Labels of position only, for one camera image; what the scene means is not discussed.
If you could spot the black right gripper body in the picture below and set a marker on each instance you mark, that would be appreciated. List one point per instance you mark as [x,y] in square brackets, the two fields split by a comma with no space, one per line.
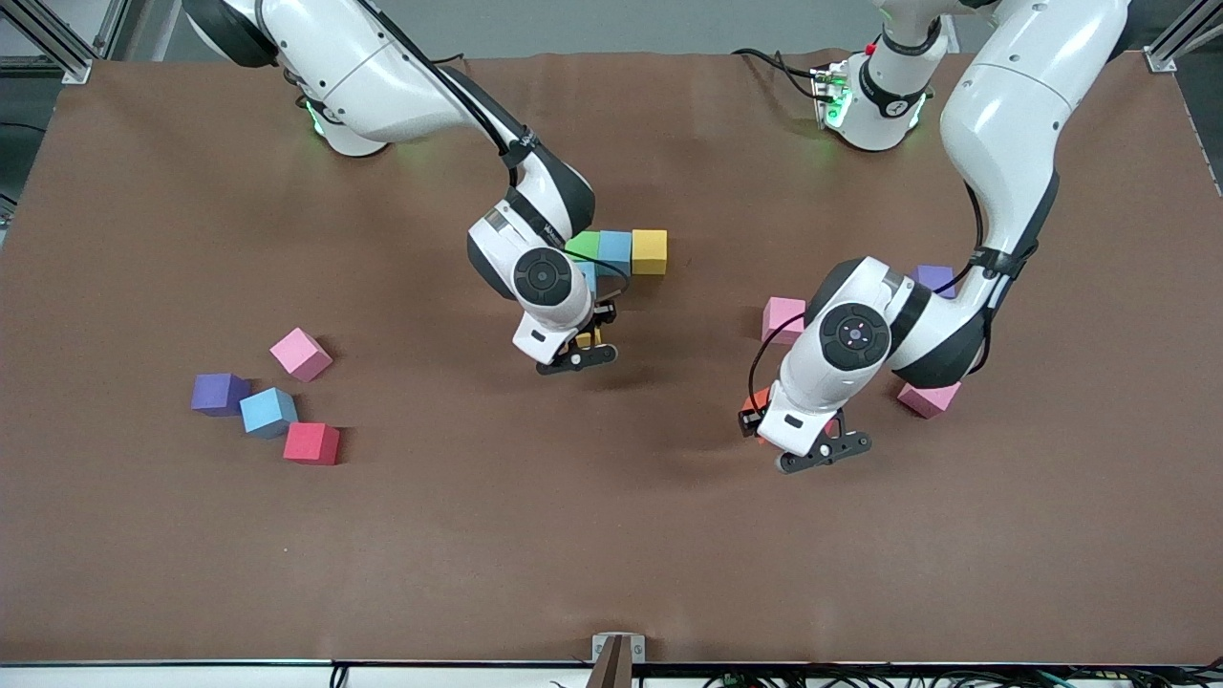
[604,312]

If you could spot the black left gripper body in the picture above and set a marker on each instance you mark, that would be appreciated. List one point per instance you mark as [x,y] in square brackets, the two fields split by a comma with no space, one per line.
[751,417]

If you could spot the yellow foam cube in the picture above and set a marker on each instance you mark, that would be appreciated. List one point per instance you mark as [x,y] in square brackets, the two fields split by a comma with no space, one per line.
[650,252]
[585,337]

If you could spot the orange foam cube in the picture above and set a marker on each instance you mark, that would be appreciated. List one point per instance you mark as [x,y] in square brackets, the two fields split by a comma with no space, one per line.
[761,397]

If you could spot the blue foam cube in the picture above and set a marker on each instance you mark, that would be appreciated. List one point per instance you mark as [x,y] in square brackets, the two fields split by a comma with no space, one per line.
[590,277]
[268,412]
[615,254]

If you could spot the green foam cube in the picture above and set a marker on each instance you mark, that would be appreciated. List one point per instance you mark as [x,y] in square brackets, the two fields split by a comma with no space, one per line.
[585,245]

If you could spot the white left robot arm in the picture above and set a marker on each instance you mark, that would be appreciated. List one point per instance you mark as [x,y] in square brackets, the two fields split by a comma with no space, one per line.
[1003,115]

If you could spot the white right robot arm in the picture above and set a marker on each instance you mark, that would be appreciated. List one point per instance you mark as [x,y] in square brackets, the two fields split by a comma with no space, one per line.
[382,76]

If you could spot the pink foam cube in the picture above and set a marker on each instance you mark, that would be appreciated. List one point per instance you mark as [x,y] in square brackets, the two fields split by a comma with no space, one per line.
[927,399]
[779,320]
[300,354]

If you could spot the brown table cover sheet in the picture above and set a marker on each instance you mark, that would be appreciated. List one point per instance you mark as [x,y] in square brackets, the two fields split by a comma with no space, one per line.
[611,535]

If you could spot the purple foam cube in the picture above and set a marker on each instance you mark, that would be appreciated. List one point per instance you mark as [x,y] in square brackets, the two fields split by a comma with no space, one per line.
[220,394]
[934,279]

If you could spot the red foam cube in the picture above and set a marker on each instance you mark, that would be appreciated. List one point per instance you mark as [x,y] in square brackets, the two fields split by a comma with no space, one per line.
[311,443]

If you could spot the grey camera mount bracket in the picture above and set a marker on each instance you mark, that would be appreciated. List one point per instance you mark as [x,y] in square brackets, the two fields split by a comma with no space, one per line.
[616,669]

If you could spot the white table front rail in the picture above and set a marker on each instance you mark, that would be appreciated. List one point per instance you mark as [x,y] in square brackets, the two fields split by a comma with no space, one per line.
[143,677]

